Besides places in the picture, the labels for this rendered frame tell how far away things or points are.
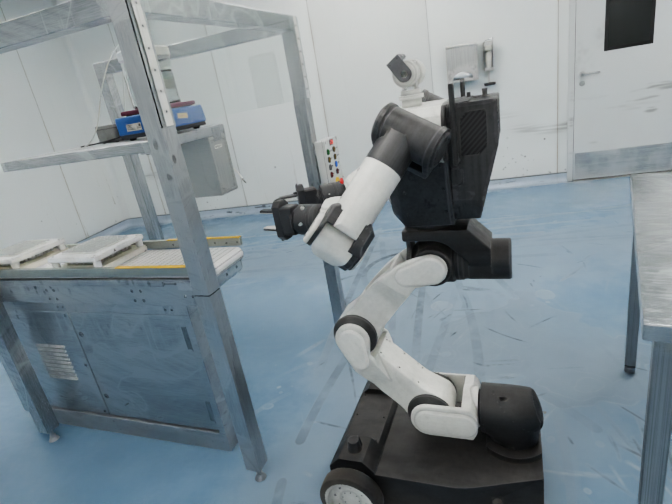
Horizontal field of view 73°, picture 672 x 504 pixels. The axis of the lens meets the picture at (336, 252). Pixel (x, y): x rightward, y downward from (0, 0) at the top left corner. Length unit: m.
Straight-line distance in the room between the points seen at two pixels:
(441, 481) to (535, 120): 4.15
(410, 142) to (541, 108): 4.21
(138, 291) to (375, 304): 0.83
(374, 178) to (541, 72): 4.25
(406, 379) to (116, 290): 1.05
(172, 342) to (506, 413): 1.18
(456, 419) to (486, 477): 0.18
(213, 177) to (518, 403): 1.21
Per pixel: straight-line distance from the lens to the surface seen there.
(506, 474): 1.55
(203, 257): 1.41
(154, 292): 1.67
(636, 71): 5.32
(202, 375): 1.81
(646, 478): 1.20
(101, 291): 1.85
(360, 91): 5.11
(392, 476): 1.55
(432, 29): 5.05
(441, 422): 1.52
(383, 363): 1.49
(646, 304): 1.03
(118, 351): 2.05
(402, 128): 0.98
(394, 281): 1.29
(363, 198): 0.93
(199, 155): 1.62
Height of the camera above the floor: 1.30
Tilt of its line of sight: 20 degrees down
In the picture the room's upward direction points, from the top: 10 degrees counter-clockwise
